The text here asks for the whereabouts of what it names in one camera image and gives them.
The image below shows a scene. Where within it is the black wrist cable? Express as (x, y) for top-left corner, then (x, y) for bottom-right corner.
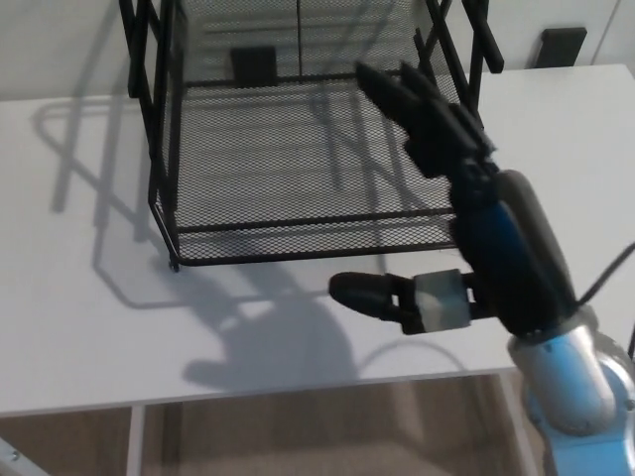
(576, 240), (635, 359)

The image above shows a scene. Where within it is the white desk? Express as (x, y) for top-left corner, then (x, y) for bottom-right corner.
(0, 63), (635, 476)

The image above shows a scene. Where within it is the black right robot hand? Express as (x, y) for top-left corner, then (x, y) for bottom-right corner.
(328, 60), (594, 343)

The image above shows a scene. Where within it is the black cabinet handle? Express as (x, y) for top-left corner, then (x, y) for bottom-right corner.
(229, 46), (279, 88)
(534, 28), (587, 68)

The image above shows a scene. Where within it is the black metal file rack frame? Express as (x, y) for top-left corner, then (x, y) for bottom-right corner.
(118, 0), (505, 274)

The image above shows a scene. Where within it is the white cabinet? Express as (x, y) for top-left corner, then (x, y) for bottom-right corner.
(0, 0), (635, 103)

